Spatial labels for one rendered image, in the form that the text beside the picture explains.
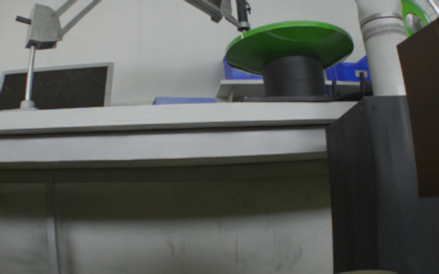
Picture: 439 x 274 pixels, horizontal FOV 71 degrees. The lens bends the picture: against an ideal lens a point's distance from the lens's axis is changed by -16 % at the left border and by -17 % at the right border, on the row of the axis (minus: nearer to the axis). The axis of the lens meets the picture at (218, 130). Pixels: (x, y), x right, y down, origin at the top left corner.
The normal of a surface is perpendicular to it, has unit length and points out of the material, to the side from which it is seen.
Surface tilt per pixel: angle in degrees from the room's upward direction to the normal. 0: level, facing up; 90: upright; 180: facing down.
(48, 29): 90
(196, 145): 90
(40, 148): 90
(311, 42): 159
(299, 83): 90
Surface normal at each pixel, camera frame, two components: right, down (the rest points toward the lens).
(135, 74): 0.12, -0.20
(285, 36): -0.06, 0.83
